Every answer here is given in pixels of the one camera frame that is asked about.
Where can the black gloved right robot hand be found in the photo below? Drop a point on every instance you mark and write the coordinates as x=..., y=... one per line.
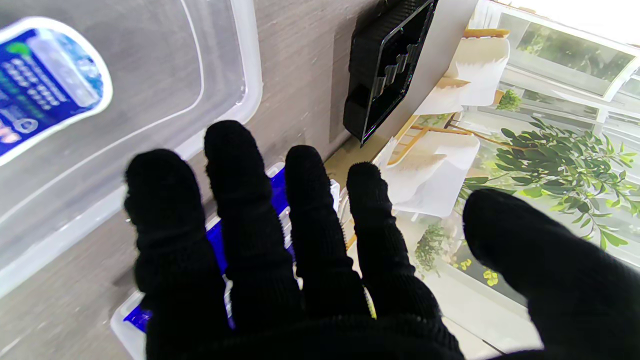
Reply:
x=325, y=320

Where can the brown kraft paper container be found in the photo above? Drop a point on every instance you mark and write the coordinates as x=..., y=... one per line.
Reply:
x=345, y=162

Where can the clear box with blue clips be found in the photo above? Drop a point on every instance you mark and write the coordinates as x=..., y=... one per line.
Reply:
x=122, y=332

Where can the black plastic tray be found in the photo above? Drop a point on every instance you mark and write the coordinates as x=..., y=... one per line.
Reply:
x=380, y=60

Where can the printed garden backdrop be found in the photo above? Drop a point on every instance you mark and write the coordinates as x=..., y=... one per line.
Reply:
x=550, y=150

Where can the clear lid with blue label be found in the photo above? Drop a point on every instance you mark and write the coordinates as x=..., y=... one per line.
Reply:
x=150, y=75

